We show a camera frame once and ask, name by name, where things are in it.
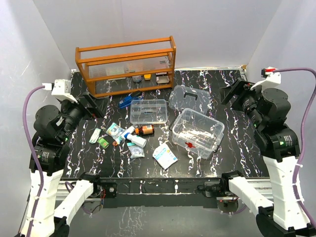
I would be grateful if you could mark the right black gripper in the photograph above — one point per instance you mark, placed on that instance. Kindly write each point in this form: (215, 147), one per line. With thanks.
(226, 93)

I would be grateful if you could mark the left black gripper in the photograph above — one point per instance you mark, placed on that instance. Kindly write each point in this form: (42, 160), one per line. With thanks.
(95, 106)

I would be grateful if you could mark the clear teal bandage packet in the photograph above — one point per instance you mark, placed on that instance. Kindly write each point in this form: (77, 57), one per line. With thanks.
(114, 130)

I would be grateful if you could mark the clear medicine kit box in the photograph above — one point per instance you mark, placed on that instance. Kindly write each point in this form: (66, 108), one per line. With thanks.
(197, 133)

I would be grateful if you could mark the white plastic bottle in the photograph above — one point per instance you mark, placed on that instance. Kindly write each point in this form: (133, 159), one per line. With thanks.
(139, 141)

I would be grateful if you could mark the brown medicine bottle orange cap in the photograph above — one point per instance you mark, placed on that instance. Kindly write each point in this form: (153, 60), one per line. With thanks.
(145, 130)

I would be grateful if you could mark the teal header cotton swab bag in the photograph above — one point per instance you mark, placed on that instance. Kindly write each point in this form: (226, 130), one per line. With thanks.
(136, 152)

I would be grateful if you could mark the white blue mask packet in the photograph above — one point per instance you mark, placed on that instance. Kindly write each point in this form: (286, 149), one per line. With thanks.
(164, 156)

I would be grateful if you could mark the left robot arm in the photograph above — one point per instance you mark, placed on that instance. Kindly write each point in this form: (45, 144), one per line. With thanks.
(49, 151)

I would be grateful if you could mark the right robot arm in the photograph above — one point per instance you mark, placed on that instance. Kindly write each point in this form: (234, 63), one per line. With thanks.
(278, 144)

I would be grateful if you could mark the white green sachet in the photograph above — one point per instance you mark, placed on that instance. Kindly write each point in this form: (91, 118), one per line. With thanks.
(95, 136)

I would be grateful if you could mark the blue stapler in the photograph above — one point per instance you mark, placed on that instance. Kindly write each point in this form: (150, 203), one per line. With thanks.
(137, 95)

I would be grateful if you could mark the small green box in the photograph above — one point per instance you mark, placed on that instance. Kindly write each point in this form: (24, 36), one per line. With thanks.
(103, 142)

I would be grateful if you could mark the blue white ointment tube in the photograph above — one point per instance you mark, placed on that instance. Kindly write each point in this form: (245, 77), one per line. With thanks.
(123, 135)

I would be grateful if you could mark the small glass jar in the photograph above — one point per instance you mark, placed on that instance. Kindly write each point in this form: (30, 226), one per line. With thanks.
(137, 79)

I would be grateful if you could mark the clear divided organizer tray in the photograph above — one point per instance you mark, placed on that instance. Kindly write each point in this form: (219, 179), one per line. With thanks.
(148, 112)

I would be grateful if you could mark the yellow small container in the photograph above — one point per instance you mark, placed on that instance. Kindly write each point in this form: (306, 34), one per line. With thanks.
(147, 76)

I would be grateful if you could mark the white open cardboard box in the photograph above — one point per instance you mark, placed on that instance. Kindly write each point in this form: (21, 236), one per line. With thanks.
(162, 79)

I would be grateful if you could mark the orange wooden shelf rack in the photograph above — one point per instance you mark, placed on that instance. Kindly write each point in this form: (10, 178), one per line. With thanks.
(107, 70)

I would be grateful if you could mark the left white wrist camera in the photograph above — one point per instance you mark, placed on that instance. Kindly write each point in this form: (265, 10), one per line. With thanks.
(61, 90)

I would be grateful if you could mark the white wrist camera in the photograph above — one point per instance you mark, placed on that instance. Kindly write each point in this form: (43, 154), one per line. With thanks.
(61, 90)
(271, 79)

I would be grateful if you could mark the clear lid with black handle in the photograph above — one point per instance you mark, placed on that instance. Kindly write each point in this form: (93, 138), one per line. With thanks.
(182, 97)

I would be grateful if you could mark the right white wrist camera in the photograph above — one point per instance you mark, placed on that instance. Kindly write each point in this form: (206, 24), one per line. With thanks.
(271, 79)

